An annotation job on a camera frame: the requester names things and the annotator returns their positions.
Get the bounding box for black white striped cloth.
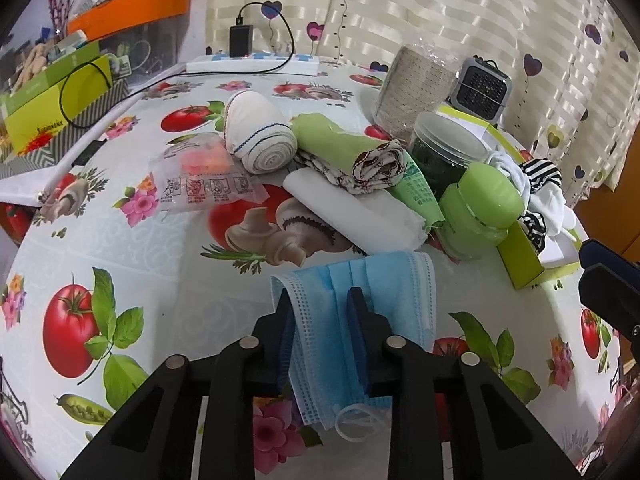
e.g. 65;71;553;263
518;158;565;254

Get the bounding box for blue surgical face mask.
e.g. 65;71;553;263
271;252;437;430

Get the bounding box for white towel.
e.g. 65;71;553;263
283;168;427;255

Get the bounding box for clear packet orange earplugs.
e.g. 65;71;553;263
150;133;269;214

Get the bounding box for green floral cloth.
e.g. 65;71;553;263
291;113;407;195

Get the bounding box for white bandage cloth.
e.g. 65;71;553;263
222;90;297;176

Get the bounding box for lime green shallow box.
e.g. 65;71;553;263
437;104;586;289

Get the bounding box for green lid plastic jar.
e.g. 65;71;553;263
437;162;525;260

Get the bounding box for fruit pattern tablecloth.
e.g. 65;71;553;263
1;65;620;479

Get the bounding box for clear jar dark contents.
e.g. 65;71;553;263
408;112;488;198

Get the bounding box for small grey space heater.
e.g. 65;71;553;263
448;55;512;126

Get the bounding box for cream heart pattern curtain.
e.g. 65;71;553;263
205;0;639;203

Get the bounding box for tall clear plastic bottle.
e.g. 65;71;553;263
372;44;461;144

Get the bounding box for zigzag pattern tray box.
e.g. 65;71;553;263
0;80;129;179

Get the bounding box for yellow green cardboard box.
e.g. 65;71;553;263
4;55;112;155

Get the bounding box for white power strip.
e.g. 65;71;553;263
186;52;320;76

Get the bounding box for green flat box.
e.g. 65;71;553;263
1;41;100;115

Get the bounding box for orange lid storage bin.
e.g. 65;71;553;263
67;0;191;84

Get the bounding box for black power adapter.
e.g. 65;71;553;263
229;16;253;58

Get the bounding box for black cable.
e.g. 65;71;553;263
58;0;296;131

